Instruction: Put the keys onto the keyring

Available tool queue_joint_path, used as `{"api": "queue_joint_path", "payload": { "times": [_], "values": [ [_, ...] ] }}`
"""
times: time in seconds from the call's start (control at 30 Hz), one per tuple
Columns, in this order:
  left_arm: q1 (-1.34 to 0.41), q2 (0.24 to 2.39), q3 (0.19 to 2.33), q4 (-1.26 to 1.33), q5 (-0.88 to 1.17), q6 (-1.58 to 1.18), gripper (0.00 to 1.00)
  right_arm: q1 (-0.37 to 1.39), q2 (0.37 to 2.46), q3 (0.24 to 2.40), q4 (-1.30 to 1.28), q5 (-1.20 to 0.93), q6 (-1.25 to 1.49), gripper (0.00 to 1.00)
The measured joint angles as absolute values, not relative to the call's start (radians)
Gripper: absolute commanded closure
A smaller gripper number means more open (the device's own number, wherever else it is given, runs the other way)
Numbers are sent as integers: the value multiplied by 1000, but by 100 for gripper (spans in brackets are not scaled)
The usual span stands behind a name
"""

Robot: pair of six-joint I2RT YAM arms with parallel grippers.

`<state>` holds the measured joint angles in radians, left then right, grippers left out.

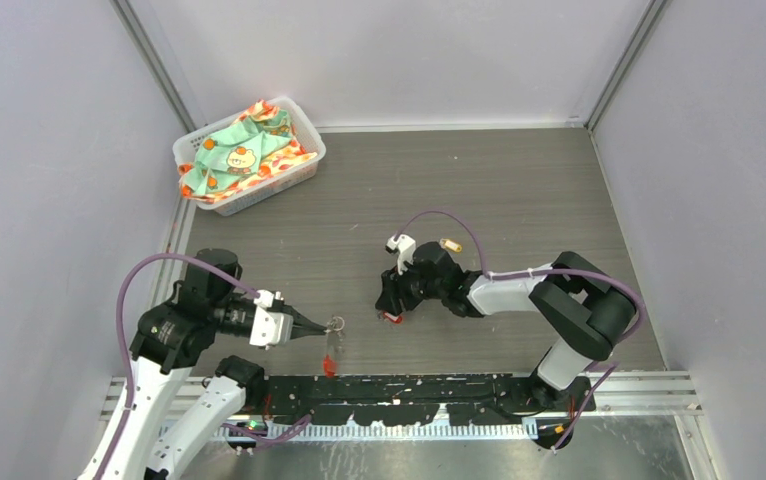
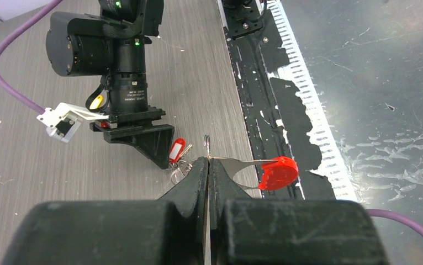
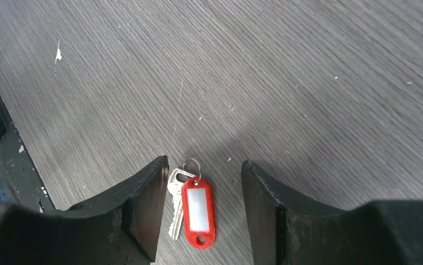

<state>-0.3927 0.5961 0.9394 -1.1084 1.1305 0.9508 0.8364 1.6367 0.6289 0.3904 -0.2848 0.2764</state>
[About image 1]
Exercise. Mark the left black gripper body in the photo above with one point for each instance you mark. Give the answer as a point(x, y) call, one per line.
point(268, 343)

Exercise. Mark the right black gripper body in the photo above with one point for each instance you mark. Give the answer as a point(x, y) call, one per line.
point(434, 290)

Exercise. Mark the key with red tag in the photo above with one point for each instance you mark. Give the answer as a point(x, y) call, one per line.
point(394, 319)

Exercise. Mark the red keyring with metal chain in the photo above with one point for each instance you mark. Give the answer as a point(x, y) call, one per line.
point(334, 346)

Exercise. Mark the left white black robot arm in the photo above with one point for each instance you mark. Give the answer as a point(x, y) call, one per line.
point(169, 339)

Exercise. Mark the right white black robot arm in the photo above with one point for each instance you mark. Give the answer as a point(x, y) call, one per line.
point(589, 310)

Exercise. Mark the key with yellow tag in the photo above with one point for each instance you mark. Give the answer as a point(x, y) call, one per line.
point(451, 245)

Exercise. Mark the colourful patterned cloth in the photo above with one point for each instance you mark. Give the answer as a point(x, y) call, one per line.
point(250, 149)

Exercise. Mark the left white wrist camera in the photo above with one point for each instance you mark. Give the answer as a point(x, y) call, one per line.
point(268, 299)

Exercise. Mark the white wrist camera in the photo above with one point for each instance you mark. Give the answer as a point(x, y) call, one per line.
point(403, 247)
point(268, 299)

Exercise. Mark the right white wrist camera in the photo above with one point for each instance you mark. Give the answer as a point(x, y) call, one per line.
point(403, 247)

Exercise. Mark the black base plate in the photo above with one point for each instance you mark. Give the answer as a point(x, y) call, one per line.
point(404, 400)

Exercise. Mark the aluminium front rail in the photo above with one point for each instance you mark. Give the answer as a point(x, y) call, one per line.
point(623, 394)

